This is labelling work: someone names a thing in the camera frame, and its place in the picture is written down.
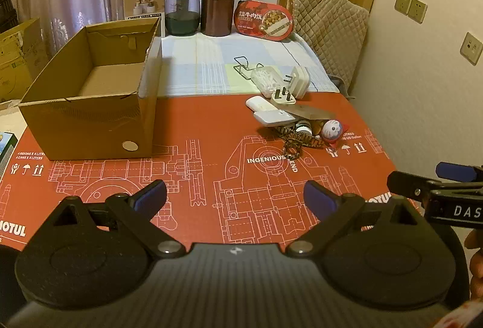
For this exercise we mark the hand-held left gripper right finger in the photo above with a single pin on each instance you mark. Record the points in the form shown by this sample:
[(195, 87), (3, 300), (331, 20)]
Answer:
[(319, 200)]

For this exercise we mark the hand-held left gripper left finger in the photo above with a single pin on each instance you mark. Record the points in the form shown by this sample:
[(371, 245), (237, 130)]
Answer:
[(151, 196)]

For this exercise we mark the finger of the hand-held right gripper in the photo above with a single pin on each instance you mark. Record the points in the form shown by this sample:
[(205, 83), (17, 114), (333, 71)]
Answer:
[(454, 171), (409, 186)]

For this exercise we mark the white bottle green label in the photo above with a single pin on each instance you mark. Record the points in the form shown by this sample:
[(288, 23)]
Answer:
[(303, 127)]

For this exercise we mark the white power bank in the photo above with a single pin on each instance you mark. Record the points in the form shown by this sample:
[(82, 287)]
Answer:
[(271, 117)]

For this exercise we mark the cardboard box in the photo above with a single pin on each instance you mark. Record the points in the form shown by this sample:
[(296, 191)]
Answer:
[(83, 128)]

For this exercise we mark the white remote control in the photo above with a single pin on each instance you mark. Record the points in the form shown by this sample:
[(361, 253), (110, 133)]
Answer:
[(258, 103)]

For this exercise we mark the clear cotton swab box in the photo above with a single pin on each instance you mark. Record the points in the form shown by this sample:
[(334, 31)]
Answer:
[(264, 81)]

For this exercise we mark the person's right hand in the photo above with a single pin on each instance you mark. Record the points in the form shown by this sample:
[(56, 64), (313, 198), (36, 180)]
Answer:
[(476, 267)]

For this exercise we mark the egg-shaped face toy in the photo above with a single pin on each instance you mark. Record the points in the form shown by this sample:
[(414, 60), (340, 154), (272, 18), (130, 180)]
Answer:
[(331, 132)]

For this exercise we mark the brown cardboard piece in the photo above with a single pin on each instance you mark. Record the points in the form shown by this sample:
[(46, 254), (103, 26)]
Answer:
[(309, 113)]

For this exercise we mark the red printed mat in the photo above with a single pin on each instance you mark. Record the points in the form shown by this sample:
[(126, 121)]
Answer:
[(211, 116)]

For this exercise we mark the red white patterned cloth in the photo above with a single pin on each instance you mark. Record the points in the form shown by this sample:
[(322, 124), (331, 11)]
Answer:
[(464, 316)]

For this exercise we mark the white three-pin plug adapter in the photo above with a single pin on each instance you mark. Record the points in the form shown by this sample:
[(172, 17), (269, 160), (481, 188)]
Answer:
[(282, 98)]

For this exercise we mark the white charger cube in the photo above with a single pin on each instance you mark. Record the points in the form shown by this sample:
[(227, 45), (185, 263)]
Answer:
[(300, 83)]

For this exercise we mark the green milk gift box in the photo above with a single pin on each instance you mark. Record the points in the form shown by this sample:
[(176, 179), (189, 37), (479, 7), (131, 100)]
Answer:
[(6, 150)]

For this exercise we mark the beige lace cloth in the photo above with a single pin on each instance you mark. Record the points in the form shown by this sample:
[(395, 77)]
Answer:
[(9, 116)]

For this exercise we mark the beige quilted chair cover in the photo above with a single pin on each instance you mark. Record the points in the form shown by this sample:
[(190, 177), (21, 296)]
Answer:
[(332, 26)]

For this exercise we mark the dark green glass jar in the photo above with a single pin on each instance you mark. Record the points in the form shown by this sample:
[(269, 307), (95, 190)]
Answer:
[(182, 20)]

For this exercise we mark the red instant meal package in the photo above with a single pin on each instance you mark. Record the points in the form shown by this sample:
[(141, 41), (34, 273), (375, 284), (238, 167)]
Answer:
[(260, 20)]

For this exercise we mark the large cardboard carton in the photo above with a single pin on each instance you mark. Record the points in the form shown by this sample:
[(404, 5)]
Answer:
[(22, 49)]

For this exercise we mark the white product box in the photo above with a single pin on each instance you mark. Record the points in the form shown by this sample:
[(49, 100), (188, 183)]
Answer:
[(145, 0)]

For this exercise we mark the brown metal canister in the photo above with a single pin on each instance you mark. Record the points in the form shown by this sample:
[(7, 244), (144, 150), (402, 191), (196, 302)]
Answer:
[(217, 7)]

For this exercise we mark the wall socket plate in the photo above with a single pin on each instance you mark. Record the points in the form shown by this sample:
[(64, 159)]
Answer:
[(472, 48), (403, 3), (418, 10)]

